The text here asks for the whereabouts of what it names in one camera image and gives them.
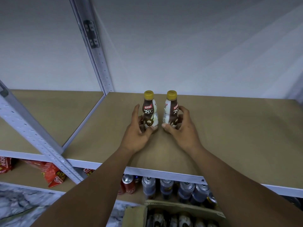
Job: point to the person's left hand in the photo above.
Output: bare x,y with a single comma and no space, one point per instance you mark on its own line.
135,137

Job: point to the person's right hand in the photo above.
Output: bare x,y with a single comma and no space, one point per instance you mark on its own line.
187,134

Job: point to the coffee bottle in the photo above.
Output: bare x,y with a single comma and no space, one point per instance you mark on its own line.
149,108
170,106

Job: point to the white metal shelving rack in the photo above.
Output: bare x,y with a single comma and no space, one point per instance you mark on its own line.
236,134

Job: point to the brown cardboard box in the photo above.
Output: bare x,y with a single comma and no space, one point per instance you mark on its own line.
137,215

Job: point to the Kopiko bottles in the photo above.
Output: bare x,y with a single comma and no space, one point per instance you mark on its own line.
184,220

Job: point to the person's right forearm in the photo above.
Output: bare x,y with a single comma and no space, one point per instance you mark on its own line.
241,191

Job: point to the person's left forearm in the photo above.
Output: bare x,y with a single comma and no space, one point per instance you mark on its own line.
90,191

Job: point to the row of silver cans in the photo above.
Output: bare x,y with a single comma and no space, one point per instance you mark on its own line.
163,185

